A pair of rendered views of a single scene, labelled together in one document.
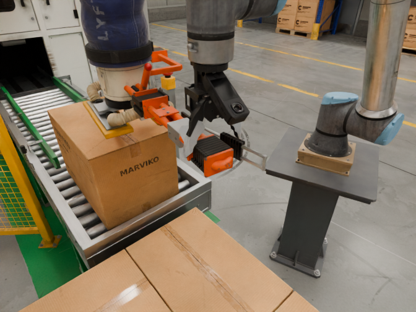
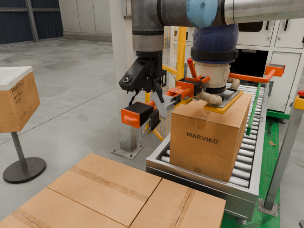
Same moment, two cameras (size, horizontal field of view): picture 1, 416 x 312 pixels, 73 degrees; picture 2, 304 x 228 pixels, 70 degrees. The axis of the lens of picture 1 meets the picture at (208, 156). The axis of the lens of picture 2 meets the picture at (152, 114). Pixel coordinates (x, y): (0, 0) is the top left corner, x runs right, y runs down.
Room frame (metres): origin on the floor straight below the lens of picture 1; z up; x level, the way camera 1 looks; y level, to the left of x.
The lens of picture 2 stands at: (0.34, -0.62, 1.52)
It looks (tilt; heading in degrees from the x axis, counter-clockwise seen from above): 26 degrees down; 68
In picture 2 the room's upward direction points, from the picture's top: straight up
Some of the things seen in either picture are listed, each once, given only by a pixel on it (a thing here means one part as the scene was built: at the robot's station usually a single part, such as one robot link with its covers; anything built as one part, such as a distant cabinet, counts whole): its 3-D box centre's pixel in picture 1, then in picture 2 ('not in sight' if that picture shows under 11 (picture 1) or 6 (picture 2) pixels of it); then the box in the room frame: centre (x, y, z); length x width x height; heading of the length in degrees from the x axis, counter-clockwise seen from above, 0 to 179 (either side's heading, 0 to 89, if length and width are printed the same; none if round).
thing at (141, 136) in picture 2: (218, 137); (163, 112); (0.62, -0.03, 1.21); 0.31 x 0.03 x 0.05; 45
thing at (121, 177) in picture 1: (114, 153); (212, 127); (1.26, 0.50, 0.75); 0.60 x 0.40 x 0.40; 40
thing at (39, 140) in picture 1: (18, 119); not in sight; (1.96, 1.45, 0.60); 1.60 x 0.10 x 0.09; 41
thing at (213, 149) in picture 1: (209, 155); (138, 114); (0.54, 0.00, 1.21); 0.08 x 0.07 x 0.05; 33
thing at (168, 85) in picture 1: (173, 145); (282, 159); (1.75, 0.25, 0.50); 0.07 x 0.07 x 1.00; 41
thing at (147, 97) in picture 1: (151, 103); (188, 86); (0.84, 0.18, 1.21); 0.10 x 0.08 x 0.06; 123
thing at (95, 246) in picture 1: (155, 213); (196, 177); (0.99, 0.25, 0.58); 0.70 x 0.03 x 0.06; 131
